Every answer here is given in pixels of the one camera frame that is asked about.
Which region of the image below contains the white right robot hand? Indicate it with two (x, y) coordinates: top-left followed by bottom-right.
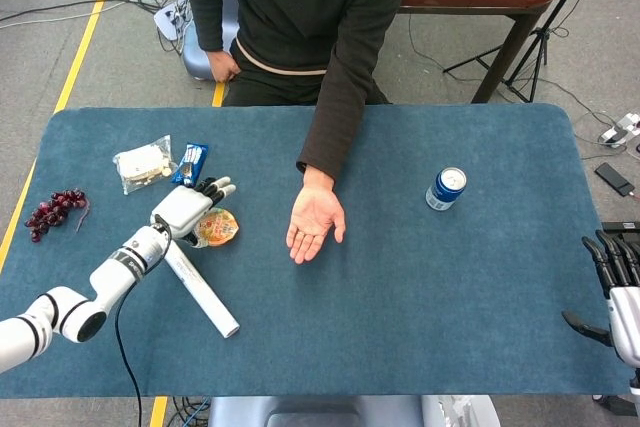
(561, 229), (640, 368)

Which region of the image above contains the person's right hand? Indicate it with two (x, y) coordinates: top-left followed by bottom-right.
(206, 49), (242, 84)

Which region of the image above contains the person's left hand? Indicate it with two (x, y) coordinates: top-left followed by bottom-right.
(285, 165), (347, 265)

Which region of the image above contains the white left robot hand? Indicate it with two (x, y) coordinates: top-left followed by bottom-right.
(149, 176), (237, 248)

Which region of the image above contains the yellow jelly cup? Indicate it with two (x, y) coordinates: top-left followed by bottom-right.
(193, 207), (240, 248)

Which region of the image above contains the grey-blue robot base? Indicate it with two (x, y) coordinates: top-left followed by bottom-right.
(207, 395), (501, 427)

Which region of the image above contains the person's right forearm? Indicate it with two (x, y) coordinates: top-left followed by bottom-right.
(180, 0), (237, 53)

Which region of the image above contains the person's left forearm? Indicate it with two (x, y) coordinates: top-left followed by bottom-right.
(295, 41), (380, 182)

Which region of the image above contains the person's dark sweater torso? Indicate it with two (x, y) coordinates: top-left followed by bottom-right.
(219, 0), (410, 107)

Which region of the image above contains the blue-grey machine base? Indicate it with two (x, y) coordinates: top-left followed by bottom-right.
(180, 0), (239, 82)

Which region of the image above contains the blue snack packet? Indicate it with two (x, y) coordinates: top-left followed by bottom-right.
(170, 142), (210, 191)

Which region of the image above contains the clear bag of white snacks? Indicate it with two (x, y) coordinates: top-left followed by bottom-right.
(112, 134), (180, 196)

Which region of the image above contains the white floor power strip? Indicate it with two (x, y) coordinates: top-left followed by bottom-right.
(153, 0), (194, 42)

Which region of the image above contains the black flat box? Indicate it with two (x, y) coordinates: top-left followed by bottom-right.
(601, 220), (640, 238)

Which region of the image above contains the white cylindrical tube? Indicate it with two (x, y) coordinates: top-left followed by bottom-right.
(163, 241), (241, 340)

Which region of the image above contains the blue table mat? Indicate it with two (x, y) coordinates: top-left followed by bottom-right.
(0, 103), (634, 398)

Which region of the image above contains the dark red grape bunch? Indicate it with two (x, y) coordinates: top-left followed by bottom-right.
(24, 188), (92, 243)

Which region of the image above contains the blue drink can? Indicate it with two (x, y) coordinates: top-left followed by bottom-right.
(425, 167), (468, 212)

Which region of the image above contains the black phone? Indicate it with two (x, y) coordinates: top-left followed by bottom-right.
(594, 162), (636, 198)

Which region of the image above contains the white power strip with plugs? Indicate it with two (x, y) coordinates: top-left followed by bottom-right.
(598, 113), (640, 148)

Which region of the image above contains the black tripod stand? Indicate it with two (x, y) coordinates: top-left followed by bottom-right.
(442, 0), (606, 104)

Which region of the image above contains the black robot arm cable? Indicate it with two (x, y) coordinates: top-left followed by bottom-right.
(114, 215), (172, 427)

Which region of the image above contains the long black floor cable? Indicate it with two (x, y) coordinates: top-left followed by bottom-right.
(0, 0), (132, 26)

